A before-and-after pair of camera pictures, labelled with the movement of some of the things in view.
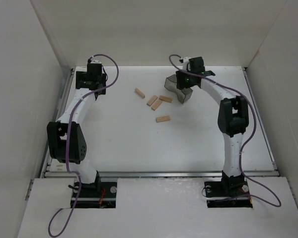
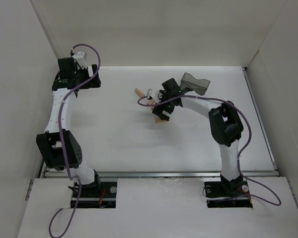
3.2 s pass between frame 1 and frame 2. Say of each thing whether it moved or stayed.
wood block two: stayed
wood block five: stayed
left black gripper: moved
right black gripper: moved
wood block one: stayed
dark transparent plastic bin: moved
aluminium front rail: stayed
